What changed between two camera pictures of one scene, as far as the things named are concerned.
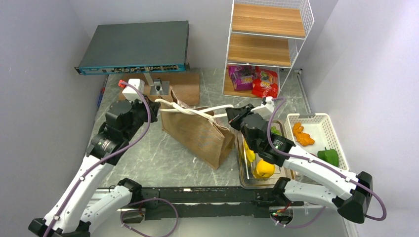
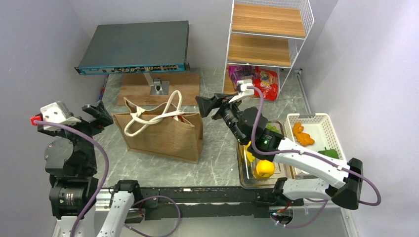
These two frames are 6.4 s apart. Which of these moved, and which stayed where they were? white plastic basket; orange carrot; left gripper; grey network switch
Moved: left gripper
Stayed: orange carrot; white plastic basket; grey network switch
